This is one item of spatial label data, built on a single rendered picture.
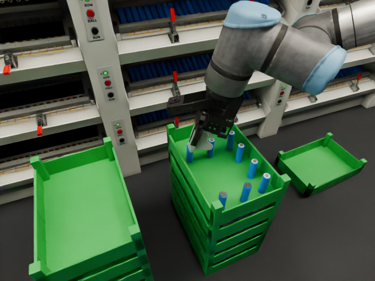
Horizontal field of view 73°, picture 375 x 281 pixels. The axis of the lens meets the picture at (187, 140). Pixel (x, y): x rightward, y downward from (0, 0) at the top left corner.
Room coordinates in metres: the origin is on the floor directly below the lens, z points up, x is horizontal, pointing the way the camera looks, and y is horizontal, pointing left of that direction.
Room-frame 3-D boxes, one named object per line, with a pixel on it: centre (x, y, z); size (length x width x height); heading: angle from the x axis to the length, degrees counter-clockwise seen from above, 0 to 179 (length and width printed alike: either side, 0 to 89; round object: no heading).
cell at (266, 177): (0.38, -0.19, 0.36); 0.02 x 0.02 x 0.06
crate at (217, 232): (0.46, -0.09, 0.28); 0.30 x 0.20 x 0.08; 24
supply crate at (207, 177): (0.46, -0.09, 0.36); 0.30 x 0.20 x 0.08; 24
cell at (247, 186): (0.36, -0.14, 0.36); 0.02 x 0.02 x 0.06
